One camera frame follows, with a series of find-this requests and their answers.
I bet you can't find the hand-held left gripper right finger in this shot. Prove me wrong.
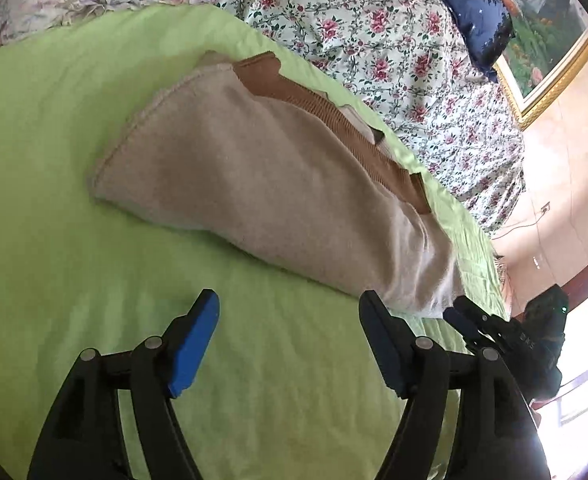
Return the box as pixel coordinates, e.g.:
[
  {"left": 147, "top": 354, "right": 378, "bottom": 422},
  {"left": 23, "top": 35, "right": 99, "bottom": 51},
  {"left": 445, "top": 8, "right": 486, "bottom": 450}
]
[{"left": 358, "top": 290, "right": 553, "bottom": 480}]

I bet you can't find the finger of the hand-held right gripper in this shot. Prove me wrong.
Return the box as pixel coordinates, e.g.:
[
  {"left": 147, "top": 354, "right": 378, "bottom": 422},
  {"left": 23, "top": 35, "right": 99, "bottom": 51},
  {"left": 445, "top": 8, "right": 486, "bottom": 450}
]
[{"left": 443, "top": 296, "right": 506, "bottom": 356}]

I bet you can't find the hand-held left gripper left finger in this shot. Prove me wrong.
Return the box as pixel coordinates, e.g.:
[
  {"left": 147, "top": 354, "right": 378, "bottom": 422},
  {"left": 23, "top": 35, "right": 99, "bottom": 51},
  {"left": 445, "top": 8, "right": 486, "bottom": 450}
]
[{"left": 26, "top": 288, "right": 221, "bottom": 480}]

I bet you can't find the beige knit garment brown trim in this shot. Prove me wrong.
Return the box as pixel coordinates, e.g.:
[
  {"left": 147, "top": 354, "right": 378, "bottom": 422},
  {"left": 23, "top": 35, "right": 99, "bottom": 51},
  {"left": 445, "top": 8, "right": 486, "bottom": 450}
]
[{"left": 90, "top": 51, "right": 466, "bottom": 320}]

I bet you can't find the green bed sheet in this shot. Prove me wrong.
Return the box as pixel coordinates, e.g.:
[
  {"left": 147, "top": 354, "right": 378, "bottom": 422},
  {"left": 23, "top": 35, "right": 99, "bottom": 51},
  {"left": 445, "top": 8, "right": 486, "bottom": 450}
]
[{"left": 0, "top": 4, "right": 509, "bottom": 480}]

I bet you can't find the white floral quilt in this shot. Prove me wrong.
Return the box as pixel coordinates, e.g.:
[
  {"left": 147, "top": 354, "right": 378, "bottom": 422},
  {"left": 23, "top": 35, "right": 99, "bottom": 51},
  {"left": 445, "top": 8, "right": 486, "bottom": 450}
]
[{"left": 186, "top": 0, "right": 526, "bottom": 233}]

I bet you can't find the gold framed landscape painting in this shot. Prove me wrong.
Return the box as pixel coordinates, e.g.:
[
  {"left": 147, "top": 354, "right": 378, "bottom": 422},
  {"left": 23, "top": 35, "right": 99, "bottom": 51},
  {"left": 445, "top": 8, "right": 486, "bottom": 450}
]
[{"left": 476, "top": 0, "right": 588, "bottom": 131}]

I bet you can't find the navy starred pillow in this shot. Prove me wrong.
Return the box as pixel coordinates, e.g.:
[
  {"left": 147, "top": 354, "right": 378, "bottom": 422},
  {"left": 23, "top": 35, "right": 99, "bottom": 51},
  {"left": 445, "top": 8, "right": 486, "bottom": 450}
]
[{"left": 399, "top": 0, "right": 516, "bottom": 83}]

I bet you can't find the wall socket with cable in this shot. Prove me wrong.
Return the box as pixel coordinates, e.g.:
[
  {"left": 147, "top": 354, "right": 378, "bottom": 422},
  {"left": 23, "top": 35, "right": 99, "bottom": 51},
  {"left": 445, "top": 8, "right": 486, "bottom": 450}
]
[{"left": 494, "top": 201, "right": 552, "bottom": 236}]

